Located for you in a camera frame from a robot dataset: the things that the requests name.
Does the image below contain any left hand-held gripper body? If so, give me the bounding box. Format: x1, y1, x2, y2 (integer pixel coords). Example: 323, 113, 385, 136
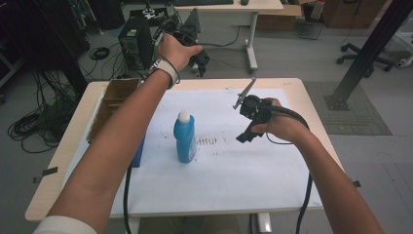
154, 8, 203, 49

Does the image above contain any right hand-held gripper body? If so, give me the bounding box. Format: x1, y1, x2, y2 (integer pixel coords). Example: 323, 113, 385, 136
232, 77, 278, 131

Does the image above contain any blue bottle with white cap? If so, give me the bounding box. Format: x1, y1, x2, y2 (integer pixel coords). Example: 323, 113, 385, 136
172, 109, 198, 165

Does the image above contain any blue cardboard box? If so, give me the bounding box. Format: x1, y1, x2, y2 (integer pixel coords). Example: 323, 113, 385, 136
86, 77, 146, 169

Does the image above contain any person's left hand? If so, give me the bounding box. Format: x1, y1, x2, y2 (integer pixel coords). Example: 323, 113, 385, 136
157, 33, 204, 72

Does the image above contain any person's right hand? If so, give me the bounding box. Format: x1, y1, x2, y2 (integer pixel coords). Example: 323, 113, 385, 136
251, 97, 310, 145

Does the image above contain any black keyboard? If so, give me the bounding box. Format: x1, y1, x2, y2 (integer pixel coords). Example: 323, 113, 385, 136
174, 0, 235, 7

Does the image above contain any wristwatch with white band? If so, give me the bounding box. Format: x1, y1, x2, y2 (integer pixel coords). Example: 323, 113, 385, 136
148, 52, 181, 91

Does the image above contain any white paper sheet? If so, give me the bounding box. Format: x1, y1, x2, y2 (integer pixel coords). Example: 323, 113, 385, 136
62, 88, 323, 217

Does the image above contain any white desk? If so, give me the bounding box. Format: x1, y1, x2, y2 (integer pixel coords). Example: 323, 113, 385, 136
173, 0, 285, 74

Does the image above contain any black computer tower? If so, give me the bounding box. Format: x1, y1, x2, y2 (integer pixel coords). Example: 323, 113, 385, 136
117, 16, 155, 71

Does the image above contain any white table leg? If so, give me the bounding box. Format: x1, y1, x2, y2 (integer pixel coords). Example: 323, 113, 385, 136
257, 213, 273, 234

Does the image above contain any grey floor mat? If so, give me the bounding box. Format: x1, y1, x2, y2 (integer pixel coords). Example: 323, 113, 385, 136
303, 80, 393, 137

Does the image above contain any black office chair base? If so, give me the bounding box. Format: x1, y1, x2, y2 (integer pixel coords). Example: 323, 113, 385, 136
336, 42, 396, 78

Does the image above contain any large brown cardboard box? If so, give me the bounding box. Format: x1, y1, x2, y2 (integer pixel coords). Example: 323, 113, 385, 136
320, 0, 388, 29

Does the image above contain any white sleeve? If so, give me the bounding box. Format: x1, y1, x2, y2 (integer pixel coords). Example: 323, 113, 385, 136
32, 215, 98, 234

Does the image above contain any thin black wire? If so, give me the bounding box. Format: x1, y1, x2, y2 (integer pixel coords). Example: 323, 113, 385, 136
265, 130, 295, 146

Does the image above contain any thick black right gripper cable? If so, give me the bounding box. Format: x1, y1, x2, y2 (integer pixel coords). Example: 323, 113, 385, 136
267, 104, 314, 234

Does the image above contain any thick black gripper cable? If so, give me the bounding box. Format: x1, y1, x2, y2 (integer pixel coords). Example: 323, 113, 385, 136
122, 162, 134, 234
267, 104, 314, 234

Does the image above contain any coiled black cable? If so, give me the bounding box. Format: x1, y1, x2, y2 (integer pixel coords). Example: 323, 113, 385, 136
89, 46, 111, 61

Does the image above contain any black metal post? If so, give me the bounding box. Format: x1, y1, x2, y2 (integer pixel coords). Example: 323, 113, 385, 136
323, 0, 413, 111

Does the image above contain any thick black left gripper cable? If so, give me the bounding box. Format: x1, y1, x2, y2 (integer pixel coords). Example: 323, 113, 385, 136
122, 162, 134, 234

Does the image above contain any bundle of black floor cables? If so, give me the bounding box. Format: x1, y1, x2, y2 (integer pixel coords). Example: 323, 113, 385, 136
7, 69, 81, 154

